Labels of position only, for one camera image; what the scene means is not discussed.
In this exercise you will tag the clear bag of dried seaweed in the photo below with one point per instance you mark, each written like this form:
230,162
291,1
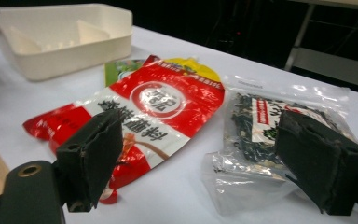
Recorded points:
248,174

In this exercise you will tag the white plastic divided box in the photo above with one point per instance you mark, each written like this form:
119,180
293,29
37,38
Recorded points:
59,59

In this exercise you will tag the white table cover sheet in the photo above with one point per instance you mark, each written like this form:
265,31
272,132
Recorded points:
174,199

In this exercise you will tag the white metal desk frame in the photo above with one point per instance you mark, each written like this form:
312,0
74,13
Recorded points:
335,67

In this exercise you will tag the red and white seasoning packet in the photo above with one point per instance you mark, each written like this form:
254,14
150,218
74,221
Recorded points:
174,102

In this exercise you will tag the yellow and green spout pouch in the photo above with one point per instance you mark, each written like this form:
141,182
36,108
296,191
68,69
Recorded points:
121,70

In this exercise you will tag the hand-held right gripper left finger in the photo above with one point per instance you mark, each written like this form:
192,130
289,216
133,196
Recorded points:
90,161

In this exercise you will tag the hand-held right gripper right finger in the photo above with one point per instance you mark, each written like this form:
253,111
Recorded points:
317,168

